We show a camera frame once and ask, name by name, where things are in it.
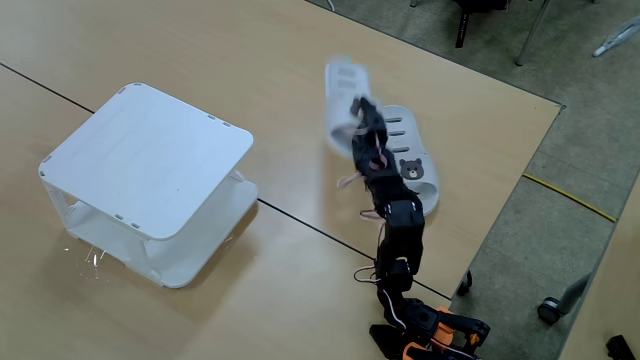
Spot white bear slipper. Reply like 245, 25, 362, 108
323, 58, 375, 160
378, 104, 442, 217

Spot white two-tier plastic box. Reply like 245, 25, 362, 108
38, 82, 260, 290

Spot black chair base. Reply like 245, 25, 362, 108
452, 0, 512, 50

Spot black caster wheel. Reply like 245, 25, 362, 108
455, 269, 474, 298

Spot metal furniture leg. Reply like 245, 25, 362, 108
514, 0, 552, 68

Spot grey caster wheel with leg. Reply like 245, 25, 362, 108
536, 272, 594, 326

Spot grey plastic object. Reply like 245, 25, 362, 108
592, 14, 640, 59

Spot small black object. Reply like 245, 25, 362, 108
605, 334, 637, 360

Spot yellow floor cable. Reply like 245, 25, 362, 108
521, 172, 619, 224

